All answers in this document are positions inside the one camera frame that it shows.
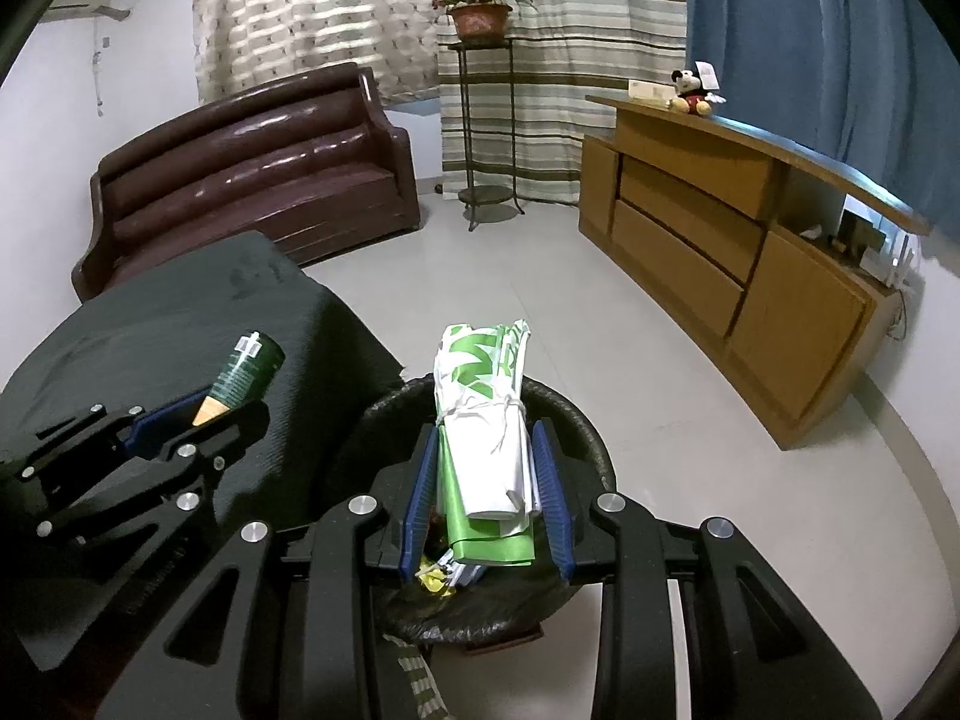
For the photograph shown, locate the wooden cabinet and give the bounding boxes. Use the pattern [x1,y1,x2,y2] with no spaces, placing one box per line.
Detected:
[577,94,933,451]

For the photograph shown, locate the dark green tube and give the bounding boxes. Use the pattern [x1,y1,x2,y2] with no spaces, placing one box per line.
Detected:
[191,331,287,428]

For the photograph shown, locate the black metal plant stand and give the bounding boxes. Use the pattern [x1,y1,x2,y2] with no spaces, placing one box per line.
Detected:
[448,37,526,232]

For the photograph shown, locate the striped curtain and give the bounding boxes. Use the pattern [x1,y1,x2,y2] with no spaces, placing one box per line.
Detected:
[431,0,689,205]

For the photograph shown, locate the yellow crumpled wrapper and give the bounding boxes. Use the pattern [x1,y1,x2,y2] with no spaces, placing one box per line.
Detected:
[416,555,451,595]

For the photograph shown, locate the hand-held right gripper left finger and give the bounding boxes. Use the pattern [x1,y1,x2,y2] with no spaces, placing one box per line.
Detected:
[96,424,443,720]

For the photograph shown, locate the blue curtain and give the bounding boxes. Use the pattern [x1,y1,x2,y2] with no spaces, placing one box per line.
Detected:
[682,0,960,241]

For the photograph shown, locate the mouse plush toy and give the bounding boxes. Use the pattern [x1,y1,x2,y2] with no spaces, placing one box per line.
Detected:
[667,67,728,117]

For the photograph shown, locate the air conditioner pipe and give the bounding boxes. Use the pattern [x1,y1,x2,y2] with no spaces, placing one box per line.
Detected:
[91,19,110,117]

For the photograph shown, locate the striped woven strap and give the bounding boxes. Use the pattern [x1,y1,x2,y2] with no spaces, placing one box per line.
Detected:
[382,634,451,720]

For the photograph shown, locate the dark grey tablecloth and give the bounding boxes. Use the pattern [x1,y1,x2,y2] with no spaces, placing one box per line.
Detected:
[0,231,410,533]

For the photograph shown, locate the white router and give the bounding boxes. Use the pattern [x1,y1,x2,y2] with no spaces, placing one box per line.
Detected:
[859,232,923,290]

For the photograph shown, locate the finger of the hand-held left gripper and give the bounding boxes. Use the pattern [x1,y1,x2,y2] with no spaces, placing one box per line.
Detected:
[30,399,272,548]
[0,390,218,485]

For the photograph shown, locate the cream patterned curtain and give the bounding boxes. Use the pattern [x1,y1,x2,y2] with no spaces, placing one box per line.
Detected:
[193,0,443,107]

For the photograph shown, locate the white green plastic bag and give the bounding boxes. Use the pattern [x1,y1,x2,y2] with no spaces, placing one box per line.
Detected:
[433,319,545,567]

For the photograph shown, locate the potted plant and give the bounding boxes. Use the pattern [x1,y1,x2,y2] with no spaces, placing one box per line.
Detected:
[431,0,539,42]

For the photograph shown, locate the brown leather sofa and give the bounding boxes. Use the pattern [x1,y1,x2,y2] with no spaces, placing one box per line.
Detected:
[71,61,421,302]

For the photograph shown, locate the small dark box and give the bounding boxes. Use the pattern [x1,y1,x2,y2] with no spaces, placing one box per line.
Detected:
[832,210,878,260]

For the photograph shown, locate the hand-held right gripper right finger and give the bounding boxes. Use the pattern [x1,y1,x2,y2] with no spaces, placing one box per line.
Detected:
[529,418,884,720]

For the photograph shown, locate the black lined trash bin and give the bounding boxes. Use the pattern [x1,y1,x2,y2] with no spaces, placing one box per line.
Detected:
[341,375,616,642]

